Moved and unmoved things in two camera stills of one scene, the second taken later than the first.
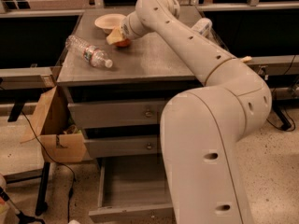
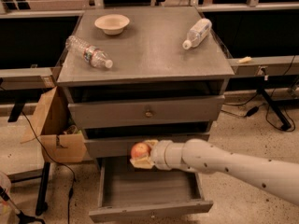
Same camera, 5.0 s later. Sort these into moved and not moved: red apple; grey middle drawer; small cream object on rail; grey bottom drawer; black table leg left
Moved: red apple
Not moved: black table leg left; grey bottom drawer; grey middle drawer; small cream object on rail
